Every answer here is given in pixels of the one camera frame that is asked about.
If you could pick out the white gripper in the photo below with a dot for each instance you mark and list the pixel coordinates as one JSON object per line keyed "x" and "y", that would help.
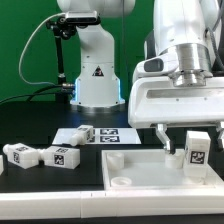
{"x": 154, "y": 101}

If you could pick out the white square table top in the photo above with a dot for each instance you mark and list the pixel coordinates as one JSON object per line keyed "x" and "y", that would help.
{"x": 144, "y": 169}

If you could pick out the black camera stand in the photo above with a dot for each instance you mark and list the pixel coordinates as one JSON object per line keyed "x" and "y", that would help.
{"x": 61, "y": 31}

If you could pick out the white L-shaped fence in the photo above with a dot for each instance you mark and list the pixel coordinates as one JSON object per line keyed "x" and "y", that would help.
{"x": 89, "y": 204}

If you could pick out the white block at left edge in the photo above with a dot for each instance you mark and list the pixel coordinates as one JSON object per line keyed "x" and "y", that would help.
{"x": 1, "y": 164}

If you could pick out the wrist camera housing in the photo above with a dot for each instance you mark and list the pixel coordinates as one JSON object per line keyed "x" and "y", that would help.
{"x": 161, "y": 65}

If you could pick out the silver camera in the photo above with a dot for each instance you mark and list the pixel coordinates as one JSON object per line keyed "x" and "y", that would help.
{"x": 82, "y": 18}

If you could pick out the white marker sheet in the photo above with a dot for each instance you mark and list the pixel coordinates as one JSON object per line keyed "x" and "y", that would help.
{"x": 101, "y": 136}

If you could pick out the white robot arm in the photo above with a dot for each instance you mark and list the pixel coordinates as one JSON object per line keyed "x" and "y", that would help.
{"x": 189, "y": 28}

